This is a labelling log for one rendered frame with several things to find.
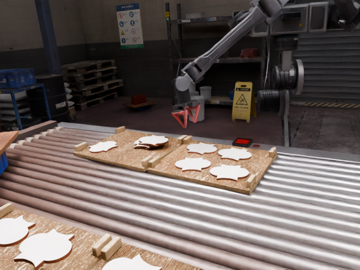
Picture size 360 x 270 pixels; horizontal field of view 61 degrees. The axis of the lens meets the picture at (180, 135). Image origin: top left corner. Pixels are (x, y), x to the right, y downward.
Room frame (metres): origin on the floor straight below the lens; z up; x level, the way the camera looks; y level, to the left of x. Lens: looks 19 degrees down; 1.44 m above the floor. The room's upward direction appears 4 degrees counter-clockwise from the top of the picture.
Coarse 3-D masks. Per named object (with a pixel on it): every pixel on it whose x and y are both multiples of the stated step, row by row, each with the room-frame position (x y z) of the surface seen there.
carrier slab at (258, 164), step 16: (208, 144) 1.30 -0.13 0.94; (176, 160) 1.14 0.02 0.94; (208, 160) 1.12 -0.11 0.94; (224, 160) 1.11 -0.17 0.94; (240, 160) 1.10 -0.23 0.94; (256, 160) 1.09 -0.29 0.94; (272, 160) 1.09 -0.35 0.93; (176, 176) 1.01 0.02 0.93; (192, 176) 0.99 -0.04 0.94; (208, 176) 0.98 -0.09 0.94; (256, 176) 0.96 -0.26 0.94; (240, 192) 0.88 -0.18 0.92
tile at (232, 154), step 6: (222, 150) 1.20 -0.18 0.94; (228, 150) 1.19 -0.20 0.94; (234, 150) 1.19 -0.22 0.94; (240, 150) 1.18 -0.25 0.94; (246, 150) 1.18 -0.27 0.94; (222, 156) 1.13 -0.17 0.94; (228, 156) 1.12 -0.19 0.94; (234, 156) 1.12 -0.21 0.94; (240, 156) 1.12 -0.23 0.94; (246, 156) 1.11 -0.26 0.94
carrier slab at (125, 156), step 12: (132, 132) 1.54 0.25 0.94; (120, 144) 1.37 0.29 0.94; (132, 144) 1.36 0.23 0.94; (168, 144) 1.33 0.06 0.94; (180, 144) 1.32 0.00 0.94; (84, 156) 1.26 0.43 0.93; (96, 156) 1.23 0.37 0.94; (108, 156) 1.23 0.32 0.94; (120, 156) 1.22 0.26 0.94; (132, 156) 1.21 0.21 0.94; (144, 156) 1.20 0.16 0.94; (132, 168) 1.11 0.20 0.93; (144, 168) 1.09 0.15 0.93
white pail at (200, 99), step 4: (192, 96) 5.03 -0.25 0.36; (196, 96) 5.04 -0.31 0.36; (200, 96) 5.01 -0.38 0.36; (204, 96) 4.93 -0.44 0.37; (200, 100) 4.78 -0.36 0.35; (204, 100) 4.86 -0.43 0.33; (200, 104) 4.79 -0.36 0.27; (200, 108) 4.79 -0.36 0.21; (192, 112) 4.80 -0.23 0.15; (200, 112) 4.80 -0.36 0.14; (200, 116) 4.80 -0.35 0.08; (200, 120) 4.80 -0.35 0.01
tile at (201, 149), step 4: (192, 144) 1.29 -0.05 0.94; (196, 144) 1.28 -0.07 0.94; (200, 144) 1.28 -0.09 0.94; (204, 144) 1.28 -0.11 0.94; (188, 148) 1.24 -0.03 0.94; (192, 148) 1.24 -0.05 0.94; (196, 148) 1.23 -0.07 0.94; (200, 148) 1.23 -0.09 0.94; (204, 148) 1.23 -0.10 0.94; (208, 148) 1.22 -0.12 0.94; (212, 148) 1.22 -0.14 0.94; (216, 148) 1.22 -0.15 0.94; (188, 152) 1.21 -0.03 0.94; (192, 152) 1.20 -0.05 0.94; (196, 152) 1.20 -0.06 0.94; (200, 152) 1.19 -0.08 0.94; (204, 152) 1.19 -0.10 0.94; (208, 152) 1.18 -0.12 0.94; (212, 152) 1.19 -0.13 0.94
